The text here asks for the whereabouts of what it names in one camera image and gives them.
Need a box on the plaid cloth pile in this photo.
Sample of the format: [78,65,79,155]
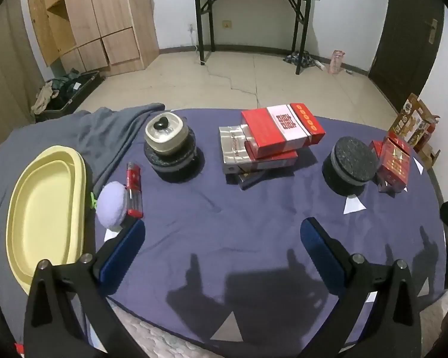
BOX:
[283,50,323,70]

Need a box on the pink bag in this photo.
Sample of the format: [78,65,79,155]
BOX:
[328,50,346,75]

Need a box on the white quilted mattress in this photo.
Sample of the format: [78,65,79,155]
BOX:
[90,298,225,358]

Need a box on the white round puff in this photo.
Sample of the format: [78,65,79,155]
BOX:
[96,181,129,228]

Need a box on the brown curtain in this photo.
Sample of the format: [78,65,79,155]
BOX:
[0,0,36,150]

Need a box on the dark brown cigarette box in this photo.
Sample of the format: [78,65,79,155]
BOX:
[236,169,267,190]

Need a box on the silver red cigarette box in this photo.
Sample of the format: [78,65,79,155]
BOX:
[218,124,254,175]

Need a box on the black open suitcase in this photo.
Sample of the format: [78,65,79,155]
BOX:
[33,69,106,122]

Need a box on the white plug with cable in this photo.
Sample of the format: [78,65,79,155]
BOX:
[187,23,210,66]

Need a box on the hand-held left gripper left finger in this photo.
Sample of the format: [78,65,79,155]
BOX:
[24,218,146,358]

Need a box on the grey blanket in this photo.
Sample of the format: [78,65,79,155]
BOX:
[0,102,167,344]

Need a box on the black foam disc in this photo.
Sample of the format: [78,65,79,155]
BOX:
[144,130,198,181]
[322,137,381,195]

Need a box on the red white cigarette box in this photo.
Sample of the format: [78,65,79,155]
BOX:
[241,102,325,159]

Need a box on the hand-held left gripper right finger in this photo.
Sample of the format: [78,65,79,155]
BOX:
[300,216,422,358]

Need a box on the beige square jar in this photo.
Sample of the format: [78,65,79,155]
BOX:
[145,111,190,154]

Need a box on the red lighter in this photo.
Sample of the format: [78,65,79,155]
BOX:
[125,162,144,217]

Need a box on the printed cardboard box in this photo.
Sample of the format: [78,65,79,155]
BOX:
[388,93,441,153]

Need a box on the pile of clothes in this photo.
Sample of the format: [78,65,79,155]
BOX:
[30,69,83,114]

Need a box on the yellow plastic basin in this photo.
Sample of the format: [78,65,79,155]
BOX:
[5,145,88,295]

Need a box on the wooden wardrobe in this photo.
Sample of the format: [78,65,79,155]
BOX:
[25,0,160,77]

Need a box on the dark wooden door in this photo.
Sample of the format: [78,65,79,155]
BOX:
[369,0,445,112]

